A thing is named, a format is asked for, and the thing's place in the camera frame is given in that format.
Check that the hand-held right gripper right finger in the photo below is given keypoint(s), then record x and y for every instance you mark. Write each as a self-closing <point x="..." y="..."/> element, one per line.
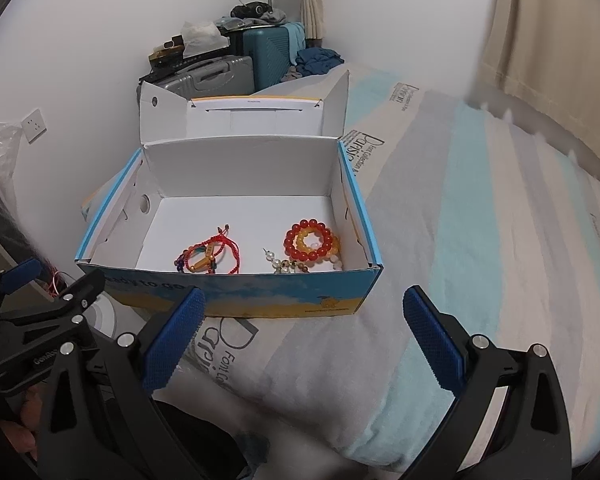
<point x="432" y="342"/>

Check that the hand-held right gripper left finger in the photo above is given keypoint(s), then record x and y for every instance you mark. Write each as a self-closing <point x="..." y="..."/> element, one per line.
<point x="175" y="340"/>

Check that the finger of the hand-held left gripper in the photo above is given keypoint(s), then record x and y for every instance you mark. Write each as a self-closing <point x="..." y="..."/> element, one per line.
<point x="20" y="272"/>
<point x="80" y="292"/>

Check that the blue and yellow cardboard box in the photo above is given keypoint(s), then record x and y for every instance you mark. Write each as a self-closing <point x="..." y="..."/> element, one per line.
<point x="240" y="175"/>

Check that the person's left hand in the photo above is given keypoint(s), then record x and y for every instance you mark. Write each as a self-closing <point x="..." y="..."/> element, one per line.
<point x="30" y="410"/>

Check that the white round object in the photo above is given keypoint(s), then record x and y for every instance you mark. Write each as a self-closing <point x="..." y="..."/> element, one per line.
<point x="105" y="317"/>

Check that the striped bed sheet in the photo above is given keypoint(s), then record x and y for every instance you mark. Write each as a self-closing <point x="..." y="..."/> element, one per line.
<point x="480" y="260"/>

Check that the grey suitcase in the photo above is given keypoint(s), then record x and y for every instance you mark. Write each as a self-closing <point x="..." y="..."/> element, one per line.
<point x="215" y="77"/>

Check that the white plastic bag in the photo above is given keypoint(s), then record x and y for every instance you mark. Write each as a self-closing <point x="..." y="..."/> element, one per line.
<point x="200" y="35"/>

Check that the teal suitcase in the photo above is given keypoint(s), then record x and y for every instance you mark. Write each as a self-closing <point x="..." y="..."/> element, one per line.
<point x="270" y="55"/>

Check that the pile of blue clothes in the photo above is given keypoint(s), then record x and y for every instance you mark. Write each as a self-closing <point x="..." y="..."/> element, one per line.
<point x="317" y="60"/>

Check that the beige curtain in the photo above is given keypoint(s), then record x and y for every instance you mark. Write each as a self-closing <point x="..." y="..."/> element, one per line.
<point x="312" y="5"/>
<point x="555" y="35"/>

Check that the white wall socket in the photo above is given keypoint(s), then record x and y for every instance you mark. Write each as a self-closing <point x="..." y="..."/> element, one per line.
<point x="34" y="125"/>

